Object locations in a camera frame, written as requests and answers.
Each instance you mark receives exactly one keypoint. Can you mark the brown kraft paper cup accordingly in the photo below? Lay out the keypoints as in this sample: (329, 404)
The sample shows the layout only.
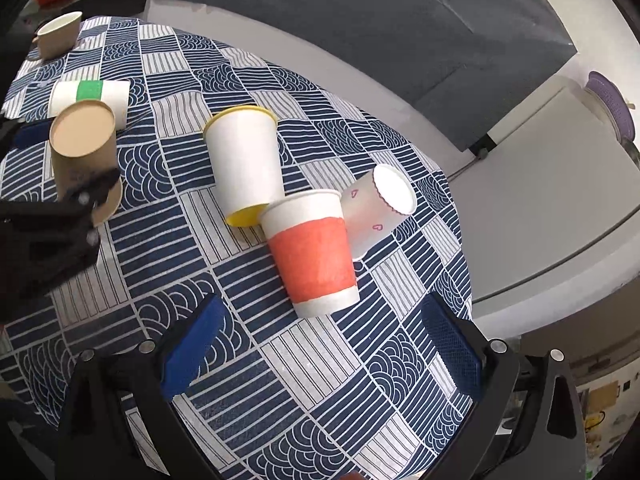
(82, 139)

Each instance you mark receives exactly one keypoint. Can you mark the blue white patterned tablecloth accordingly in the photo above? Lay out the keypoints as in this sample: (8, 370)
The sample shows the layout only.
(276, 397)

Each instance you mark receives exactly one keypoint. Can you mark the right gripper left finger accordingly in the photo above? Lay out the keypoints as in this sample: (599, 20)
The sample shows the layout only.
(157, 371)

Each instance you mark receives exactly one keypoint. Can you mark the purple round cushion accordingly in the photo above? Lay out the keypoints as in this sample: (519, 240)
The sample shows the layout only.
(614, 102)

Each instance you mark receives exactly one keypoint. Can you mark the white cup orange band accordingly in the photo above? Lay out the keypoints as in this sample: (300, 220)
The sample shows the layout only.
(307, 237)

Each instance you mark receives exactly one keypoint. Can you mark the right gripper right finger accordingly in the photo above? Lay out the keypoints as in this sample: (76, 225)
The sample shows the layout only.
(488, 372)

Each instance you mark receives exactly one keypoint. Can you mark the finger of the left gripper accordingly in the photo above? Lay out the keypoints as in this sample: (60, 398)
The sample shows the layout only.
(32, 133)

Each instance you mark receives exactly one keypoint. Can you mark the white cup yellow rim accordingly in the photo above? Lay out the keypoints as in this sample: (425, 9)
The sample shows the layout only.
(243, 147)

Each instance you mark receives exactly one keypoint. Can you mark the beige ceramic mug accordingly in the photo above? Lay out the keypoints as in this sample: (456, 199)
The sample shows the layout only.
(58, 36)

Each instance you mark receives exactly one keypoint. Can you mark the dark side table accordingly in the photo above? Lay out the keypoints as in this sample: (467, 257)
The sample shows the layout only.
(29, 15)

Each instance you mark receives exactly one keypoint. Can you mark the white cup green band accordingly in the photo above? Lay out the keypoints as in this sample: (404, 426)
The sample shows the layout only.
(114, 93)

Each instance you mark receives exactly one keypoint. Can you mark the white cup pink hearts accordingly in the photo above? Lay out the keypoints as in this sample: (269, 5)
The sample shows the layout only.
(375, 205)

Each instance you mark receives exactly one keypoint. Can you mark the dark grey sofa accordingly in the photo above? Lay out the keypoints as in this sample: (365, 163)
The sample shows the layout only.
(463, 64)

